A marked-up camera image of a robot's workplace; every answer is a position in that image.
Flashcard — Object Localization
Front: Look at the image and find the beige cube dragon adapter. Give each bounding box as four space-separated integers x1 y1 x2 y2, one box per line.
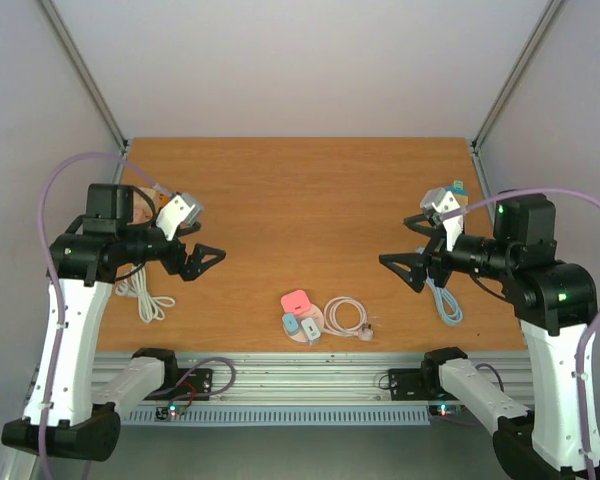
132 187 169 224

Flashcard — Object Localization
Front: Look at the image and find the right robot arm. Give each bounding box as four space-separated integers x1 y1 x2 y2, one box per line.
379 188 600 479

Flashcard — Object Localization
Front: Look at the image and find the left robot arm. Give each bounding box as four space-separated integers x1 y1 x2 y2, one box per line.
1 184 226 462

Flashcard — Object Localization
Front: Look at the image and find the yellow cube socket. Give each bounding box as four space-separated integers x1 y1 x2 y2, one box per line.
454 193 469 207

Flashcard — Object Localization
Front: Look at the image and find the teal plug on yellow socket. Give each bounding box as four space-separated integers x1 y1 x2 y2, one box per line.
445 180 468 196

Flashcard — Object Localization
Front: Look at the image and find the round pink socket base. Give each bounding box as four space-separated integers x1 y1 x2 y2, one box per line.
282 304 325 346

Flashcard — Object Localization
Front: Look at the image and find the coral pink plug adapter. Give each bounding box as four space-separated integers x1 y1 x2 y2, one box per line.
280 289 312 316

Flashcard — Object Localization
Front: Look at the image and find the blue plug adapter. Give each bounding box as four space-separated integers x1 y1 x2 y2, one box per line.
282 313 300 336

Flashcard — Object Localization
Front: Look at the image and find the white grey plug adapter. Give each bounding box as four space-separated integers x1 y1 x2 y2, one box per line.
300 317 321 346

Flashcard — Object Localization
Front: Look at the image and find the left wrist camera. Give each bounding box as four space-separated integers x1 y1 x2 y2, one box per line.
155 193 204 241

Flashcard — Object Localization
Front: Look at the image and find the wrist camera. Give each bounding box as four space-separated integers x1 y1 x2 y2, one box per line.
155 193 204 241
420 187 464 252

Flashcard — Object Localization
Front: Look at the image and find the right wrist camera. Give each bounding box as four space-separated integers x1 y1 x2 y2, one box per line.
420 187 464 252

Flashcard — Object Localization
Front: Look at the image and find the light blue cable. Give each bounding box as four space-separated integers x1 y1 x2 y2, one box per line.
413 247 465 328

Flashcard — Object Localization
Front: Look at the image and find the white power strip cable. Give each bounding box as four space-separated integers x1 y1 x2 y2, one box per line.
114 264 177 325

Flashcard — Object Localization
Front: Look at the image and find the pink white coiled cable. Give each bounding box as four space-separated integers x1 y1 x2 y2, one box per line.
321 295 377 343

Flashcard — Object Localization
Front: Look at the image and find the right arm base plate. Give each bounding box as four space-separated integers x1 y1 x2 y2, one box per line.
388 368 430 401

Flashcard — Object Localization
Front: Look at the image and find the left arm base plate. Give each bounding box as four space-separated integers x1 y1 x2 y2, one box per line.
146 368 213 401

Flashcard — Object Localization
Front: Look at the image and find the grey slotted cable duct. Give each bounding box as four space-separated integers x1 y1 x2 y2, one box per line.
122 405 430 428

